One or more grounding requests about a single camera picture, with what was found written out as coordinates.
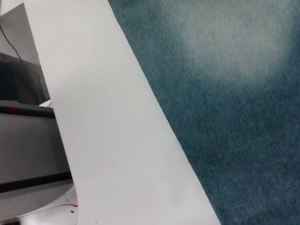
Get blue denim shorts with cartoon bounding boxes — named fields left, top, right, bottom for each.
left=107, top=0, right=300, bottom=225

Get dark bulky background object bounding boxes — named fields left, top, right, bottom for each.
left=0, top=52, right=51, bottom=107

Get white glossy robot cover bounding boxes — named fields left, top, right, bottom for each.
left=0, top=186, right=80, bottom=225

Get thin black background cable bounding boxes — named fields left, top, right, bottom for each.
left=0, top=23, right=25, bottom=64

